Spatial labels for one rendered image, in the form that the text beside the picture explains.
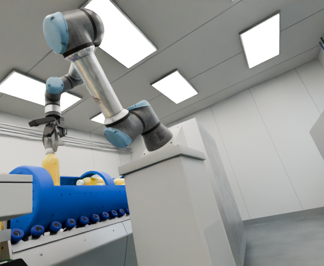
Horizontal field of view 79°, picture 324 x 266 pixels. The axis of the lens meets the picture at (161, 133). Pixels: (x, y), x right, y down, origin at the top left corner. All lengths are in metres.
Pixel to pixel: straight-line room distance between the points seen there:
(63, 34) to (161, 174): 0.60
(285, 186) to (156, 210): 4.93
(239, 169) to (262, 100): 1.93
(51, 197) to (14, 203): 0.33
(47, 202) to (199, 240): 0.59
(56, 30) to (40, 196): 0.59
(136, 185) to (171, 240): 0.26
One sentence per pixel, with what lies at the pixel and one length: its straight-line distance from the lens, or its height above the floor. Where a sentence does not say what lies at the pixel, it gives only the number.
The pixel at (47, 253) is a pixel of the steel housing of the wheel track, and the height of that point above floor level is 0.88.
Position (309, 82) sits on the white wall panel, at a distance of 6.11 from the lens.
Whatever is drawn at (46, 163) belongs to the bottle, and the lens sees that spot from 1.03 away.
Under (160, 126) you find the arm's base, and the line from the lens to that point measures 0.94.
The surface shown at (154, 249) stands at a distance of 0.86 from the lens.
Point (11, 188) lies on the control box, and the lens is 0.62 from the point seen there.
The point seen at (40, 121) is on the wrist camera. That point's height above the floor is 1.44.
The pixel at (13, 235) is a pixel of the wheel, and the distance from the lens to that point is 0.88.
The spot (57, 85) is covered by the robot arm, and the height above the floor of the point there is 1.59.
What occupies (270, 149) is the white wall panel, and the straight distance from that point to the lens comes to 5.64.
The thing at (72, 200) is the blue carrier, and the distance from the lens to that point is 0.99.
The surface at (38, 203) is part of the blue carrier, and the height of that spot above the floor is 1.05.
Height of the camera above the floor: 0.94
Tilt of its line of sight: 20 degrees up
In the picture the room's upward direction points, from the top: 14 degrees counter-clockwise
